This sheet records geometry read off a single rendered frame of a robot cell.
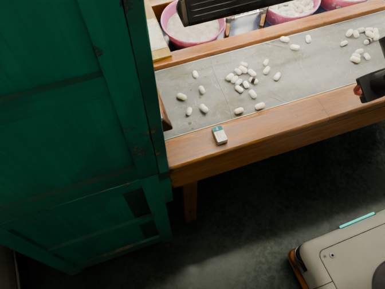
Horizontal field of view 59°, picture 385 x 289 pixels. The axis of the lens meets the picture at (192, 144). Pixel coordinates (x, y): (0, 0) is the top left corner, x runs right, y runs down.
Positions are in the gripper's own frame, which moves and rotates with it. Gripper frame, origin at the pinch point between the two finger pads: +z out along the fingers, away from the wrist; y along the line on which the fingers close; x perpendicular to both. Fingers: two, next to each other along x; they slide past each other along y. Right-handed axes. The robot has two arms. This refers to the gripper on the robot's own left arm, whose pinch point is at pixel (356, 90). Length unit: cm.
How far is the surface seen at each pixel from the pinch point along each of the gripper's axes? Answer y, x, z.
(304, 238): -4, 64, 79
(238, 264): 32, 63, 80
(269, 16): -11, -41, 53
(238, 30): 2, -41, 58
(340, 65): -22.9, -10.5, 34.6
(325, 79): -13.8, -7.0, 32.8
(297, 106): 3.7, -1.0, 26.8
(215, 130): 35.0, -2.6, 25.3
